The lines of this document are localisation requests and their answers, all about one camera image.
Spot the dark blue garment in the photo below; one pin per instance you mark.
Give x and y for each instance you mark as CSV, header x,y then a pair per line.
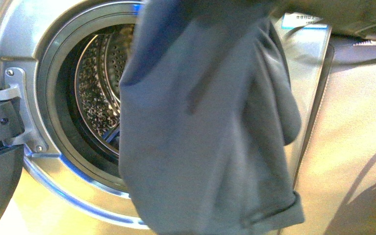
x,y
206,111

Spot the blue white energy label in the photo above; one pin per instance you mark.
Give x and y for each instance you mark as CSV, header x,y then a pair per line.
x,y
294,20

